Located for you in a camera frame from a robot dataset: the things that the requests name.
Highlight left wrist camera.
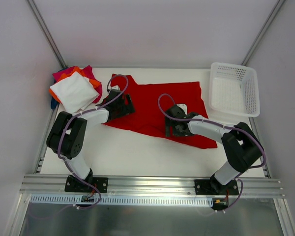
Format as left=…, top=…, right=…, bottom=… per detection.
left=112, top=85, right=120, bottom=90

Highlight red t shirt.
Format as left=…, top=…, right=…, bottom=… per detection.
left=102, top=73, right=218, bottom=150

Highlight white plastic basket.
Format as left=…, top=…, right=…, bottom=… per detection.
left=208, top=62, right=260, bottom=118

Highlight aluminium mounting rail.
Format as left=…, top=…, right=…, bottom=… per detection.
left=19, top=174, right=287, bottom=199

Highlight left metal frame post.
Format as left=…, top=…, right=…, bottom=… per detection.
left=25, top=0, right=67, bottom=69

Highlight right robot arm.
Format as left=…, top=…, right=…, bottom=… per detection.
left=164, top=105, right=265, bottom=195

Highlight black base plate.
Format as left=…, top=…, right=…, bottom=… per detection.
left=64, top=175, right=109, bottom=193
left=194, top=179, right=239, bottom=196

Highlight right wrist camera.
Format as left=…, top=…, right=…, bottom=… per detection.
left=177, top=104, right=188, bottom=114

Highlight white slotted cable duct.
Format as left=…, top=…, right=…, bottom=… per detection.
left=30, top=194, right=213, bottom=207

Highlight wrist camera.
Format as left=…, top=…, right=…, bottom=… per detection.
left=112, top=85, right=120, bottom=90
left=177, top=104, right=188, bottom=114

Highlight metal frame post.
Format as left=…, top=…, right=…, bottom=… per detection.
left=241, top=0, right=287, bottom=66
left=25, top=0, right=67, bottom=69

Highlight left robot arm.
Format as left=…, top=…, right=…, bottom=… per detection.
left=46, top=89, right=135, bottom=192

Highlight white folded t shirt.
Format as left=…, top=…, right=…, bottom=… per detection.
left=50, top=72, right=99, bottom=113

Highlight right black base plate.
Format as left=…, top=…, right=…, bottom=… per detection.
left=194, top=179, right=239, bottom=196

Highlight pink folded t shirt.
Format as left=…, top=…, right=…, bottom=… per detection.
left=53, top=65, right=103, bottom=104

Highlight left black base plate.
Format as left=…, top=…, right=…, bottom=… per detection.
left=64, top=175, right=109, bottom=193

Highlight right metal frame post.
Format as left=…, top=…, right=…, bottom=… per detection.
left=241, top=0, right=287, bottom=66

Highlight blue folded t shirt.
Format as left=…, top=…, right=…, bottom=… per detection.
left=50, top=97, right=59, bottom=110

